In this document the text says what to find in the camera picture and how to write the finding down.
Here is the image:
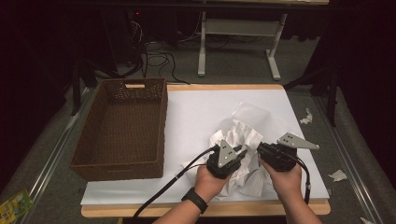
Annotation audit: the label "black stand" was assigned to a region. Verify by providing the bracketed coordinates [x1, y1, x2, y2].
[283, 62, 340, 128]
[70, 59, 125, 117]

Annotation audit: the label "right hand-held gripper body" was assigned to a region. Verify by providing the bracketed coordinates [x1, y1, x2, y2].
[257, 133, 320, 173]

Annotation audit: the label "black wristwatch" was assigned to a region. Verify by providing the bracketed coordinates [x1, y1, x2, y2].
[180, 187, 209, 215]

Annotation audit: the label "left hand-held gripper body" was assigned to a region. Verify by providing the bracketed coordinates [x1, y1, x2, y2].
[206, 139, 243, 180]

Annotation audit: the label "white cloth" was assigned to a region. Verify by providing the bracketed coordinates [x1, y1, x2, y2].
[208, 119, 265, 200]

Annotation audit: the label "green and yellow packet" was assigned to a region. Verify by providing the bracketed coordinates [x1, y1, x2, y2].
[0, 188, 34, 224]

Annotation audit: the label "black computer tower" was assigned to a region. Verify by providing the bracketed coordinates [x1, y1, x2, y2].
[102, 7, 148, 64]

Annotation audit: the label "hand-held gripper black cable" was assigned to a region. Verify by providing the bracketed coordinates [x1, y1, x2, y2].
[295, 157, 312, 205]
[132, 146, 219, 219]

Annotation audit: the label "left hand-held gripper black cable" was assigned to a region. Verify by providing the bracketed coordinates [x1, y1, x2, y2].
[132, 146, 219, 219]

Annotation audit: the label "white metal desk frame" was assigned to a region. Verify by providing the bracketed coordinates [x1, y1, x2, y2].
[197, 10, 289, 81]

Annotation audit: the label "brown woven basket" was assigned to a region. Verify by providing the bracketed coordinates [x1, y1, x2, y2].
[69, 77, 169, 182]

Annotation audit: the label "metal floor rail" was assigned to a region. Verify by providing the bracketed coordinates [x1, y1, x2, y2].
[18, 87, 97, 224]
[314, 96, 387, 224]

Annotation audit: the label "black floor cables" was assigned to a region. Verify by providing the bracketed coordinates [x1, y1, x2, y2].
[129, 18, 191, 86]

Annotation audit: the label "person's left hand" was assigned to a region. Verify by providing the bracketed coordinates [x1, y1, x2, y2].
[193, 166, 232, 203]

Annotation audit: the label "person's right hand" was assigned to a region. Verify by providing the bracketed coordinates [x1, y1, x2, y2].
[260, 158, 303, 203]

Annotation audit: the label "right hand-held gripper black cable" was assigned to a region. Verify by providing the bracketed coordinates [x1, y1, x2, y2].
[295, 157, 312, 205]

